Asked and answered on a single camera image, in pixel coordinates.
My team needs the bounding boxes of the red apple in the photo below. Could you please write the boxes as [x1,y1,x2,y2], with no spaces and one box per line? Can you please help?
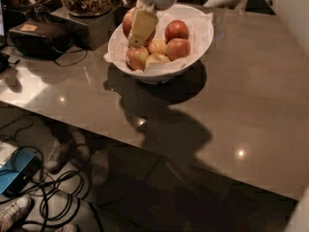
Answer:
[165,20,189,42]
[166,38,191,61]
[122,8,155,47]

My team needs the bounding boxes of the white paper bowl liner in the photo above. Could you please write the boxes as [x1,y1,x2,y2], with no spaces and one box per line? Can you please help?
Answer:
[103,3,214,77]

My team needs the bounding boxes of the black cables on floor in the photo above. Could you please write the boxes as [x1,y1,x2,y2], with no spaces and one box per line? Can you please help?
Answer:
[0,114,104,232]

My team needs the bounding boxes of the red-yellow apple front left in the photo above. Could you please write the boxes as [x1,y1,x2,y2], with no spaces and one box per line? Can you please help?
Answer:
[126,46,149,71]

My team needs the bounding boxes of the white sneaker bottom left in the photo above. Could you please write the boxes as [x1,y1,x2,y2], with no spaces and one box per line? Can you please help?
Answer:
[0,195,33,232]

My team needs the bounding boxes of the dark grey display stand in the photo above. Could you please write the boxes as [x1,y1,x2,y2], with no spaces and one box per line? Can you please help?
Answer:
[50,7,117,50]

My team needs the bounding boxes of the black cable on table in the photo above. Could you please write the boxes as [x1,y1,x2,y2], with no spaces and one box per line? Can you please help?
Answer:
[52,47,89,68]

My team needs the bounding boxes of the black case with label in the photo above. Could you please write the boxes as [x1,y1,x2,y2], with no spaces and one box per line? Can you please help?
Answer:
[9,19,72,60]

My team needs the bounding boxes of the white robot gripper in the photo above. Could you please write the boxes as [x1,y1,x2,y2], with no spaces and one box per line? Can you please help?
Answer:
[128,0,177,48]

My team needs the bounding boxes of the yellow-red apple front centre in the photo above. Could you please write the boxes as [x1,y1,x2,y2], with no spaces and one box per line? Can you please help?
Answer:
[145,53,170,68]

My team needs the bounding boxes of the blue box on floor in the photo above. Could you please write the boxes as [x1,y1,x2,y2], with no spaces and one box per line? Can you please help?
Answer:
[0,148,40,197]

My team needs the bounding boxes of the white sneaker under table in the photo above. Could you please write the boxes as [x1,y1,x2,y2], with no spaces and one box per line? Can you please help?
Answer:
[45,139,71,174]

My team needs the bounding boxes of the white bowl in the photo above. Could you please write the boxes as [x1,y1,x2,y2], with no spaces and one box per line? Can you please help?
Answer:
[107,4,215,85]

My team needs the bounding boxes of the yellowish apple in middle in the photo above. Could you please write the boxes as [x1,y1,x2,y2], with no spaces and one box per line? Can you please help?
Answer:
[147,38,167,55]

